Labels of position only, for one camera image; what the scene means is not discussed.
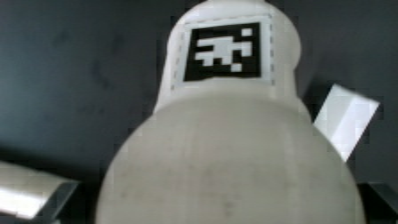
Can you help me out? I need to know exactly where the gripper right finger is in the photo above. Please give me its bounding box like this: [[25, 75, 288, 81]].
[[312, 84, 380, 161]]

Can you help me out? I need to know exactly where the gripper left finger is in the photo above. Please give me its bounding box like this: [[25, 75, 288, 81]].
[[0, 161, 80, 224]]

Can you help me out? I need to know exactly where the white lamp bulb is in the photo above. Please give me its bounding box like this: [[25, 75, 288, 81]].
[[94, 0, 366, 224]]

